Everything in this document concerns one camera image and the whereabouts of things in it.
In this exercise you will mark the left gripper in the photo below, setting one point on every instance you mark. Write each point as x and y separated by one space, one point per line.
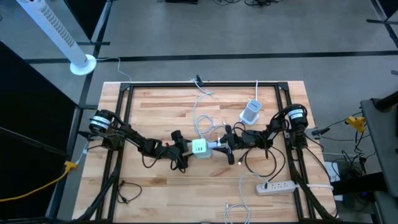
172 152

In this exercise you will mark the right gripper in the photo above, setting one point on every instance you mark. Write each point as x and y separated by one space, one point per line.
240 142

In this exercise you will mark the mint green power cube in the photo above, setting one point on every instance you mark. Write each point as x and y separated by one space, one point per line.
199 146

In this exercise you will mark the white tower power strip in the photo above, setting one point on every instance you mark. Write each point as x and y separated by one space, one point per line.
251 112

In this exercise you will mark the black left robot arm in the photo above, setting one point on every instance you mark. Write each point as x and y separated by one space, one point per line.
146 146

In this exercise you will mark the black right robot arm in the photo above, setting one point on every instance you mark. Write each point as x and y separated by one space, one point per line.
297 123

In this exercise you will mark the white paper box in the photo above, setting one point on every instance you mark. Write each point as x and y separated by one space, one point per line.
331 174

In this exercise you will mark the yellow plug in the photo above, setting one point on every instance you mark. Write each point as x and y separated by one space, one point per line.
357 123

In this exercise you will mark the black floor box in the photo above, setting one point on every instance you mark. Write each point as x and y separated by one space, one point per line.
182 1

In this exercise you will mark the grey side table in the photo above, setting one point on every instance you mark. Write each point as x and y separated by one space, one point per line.
382 140

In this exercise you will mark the black curtain partition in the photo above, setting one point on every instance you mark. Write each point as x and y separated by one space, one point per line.
84 15
28 124

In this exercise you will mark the white tower fan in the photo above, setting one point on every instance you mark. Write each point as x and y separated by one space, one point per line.
53 26

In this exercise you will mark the black stand legs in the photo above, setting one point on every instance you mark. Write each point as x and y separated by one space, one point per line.
377 21

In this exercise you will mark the black aluminium table frame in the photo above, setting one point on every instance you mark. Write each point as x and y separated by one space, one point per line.
161 84

